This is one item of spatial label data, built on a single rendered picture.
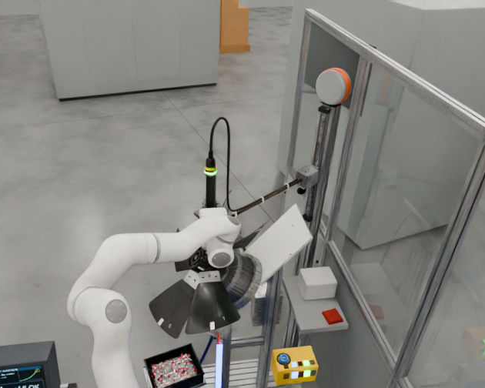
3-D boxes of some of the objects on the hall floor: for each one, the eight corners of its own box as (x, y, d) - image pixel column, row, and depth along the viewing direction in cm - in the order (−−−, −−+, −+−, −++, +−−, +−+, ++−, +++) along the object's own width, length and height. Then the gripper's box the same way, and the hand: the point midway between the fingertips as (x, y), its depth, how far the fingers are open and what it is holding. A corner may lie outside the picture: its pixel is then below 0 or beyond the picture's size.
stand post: (262, 392, 272) (279, 250, 209) (265, 406, 264) (284, 262, 202) (254, 393, 271) (270, 251, 209) (257, 406, 263) (274, 263, 201)
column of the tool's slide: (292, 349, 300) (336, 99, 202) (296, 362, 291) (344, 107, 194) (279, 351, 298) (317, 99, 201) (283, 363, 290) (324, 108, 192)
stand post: (225, 396, 268) (230, 290, 218) (227, 410, 260) (232, 303, 211) (218, 397, 267) (221, 291, 218) (219, 412, 260) (224, 304, 210)
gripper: (239, 220, 152) (232, 192, 167) (192, 223, 149) (188, 194, 164) (239, 237, 156) (231, 208, 171) (192, 240, 153) (188, 210, 168)
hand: (210, 204), depth 166 cm, fingers closed on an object, 4 cm apart
